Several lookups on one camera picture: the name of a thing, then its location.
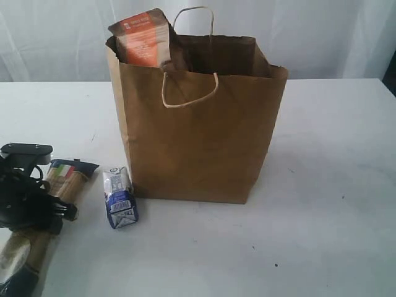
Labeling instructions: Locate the brown paper bag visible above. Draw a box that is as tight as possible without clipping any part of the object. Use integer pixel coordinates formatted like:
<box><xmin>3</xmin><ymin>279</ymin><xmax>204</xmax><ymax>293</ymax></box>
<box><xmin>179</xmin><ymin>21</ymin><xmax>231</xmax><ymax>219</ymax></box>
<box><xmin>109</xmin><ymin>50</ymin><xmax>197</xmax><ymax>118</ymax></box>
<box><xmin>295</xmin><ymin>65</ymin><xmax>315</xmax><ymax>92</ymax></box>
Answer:
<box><xmin>105</xmin><ymin>6</ymin><xmax>289</xmax><ymax>205</ymax></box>

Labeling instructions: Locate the spaghetti packet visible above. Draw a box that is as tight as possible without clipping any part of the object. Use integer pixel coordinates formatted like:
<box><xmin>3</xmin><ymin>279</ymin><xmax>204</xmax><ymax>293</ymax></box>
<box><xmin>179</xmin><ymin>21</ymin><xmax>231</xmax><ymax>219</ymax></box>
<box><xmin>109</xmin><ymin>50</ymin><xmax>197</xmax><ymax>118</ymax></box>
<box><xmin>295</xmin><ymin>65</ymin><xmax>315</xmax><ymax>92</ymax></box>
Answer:
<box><xmin>0</xmin><ymin>158</ymin><xmax>100</xmax><ymax>297</ymax></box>

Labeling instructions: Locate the small milk carton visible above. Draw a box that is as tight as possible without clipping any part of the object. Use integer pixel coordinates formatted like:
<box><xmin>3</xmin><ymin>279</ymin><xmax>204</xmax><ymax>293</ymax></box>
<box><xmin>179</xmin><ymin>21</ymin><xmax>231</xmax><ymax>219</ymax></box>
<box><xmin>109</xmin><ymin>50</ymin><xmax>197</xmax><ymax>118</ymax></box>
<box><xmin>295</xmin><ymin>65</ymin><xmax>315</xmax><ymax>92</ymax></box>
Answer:
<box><xmin>103</xmin><ymin>166</ymin><xmax>139</xmax><ymax>229</ymax></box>

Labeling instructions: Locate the brown pouch orange label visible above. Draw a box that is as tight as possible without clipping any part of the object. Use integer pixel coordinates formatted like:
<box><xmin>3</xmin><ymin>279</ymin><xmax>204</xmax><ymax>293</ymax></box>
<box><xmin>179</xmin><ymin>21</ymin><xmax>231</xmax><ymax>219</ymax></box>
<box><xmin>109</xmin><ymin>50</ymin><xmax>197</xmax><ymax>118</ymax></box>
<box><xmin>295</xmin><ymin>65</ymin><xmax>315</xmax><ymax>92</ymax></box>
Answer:
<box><xmin>107</xmin><ymin>8</ymin><xmax>191</xmax><ymax>74</ymax></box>

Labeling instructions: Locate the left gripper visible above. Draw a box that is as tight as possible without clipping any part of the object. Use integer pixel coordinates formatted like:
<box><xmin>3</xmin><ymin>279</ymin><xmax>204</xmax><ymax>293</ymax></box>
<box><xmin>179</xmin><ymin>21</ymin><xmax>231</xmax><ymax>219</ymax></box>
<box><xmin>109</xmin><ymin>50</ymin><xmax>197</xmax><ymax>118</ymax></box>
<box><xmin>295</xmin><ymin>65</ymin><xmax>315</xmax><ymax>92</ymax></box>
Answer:
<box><xmin>1</xmin><ymin>142</ymin><xmax>78</xmax><ymax>235</ymax></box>

